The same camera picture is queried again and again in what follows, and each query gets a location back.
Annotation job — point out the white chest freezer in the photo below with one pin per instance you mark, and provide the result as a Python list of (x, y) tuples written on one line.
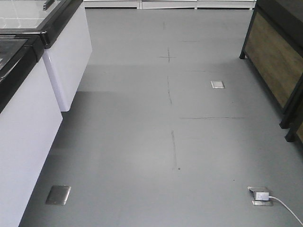
[(29, 121), (63, 29)]

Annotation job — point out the far white chest freezer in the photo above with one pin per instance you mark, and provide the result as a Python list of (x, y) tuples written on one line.
[(63, 29)]

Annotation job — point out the near white chest freezer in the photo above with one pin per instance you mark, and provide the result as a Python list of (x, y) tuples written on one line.
[(29, 121)]

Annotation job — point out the white power adapter plug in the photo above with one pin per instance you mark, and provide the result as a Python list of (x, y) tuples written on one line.
[(261, 196)]

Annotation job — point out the white shelf base row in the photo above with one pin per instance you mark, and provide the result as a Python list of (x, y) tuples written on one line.
[(172, 4)]

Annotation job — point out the open steel floor socket box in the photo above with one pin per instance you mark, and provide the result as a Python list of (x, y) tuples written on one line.
[(252, 189)]

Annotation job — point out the small far floor socket plate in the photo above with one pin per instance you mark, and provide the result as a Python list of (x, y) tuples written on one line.
[(216, 84)]

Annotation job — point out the wooden black-framed display stand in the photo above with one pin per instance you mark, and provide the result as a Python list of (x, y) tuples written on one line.
[(274, 45)]

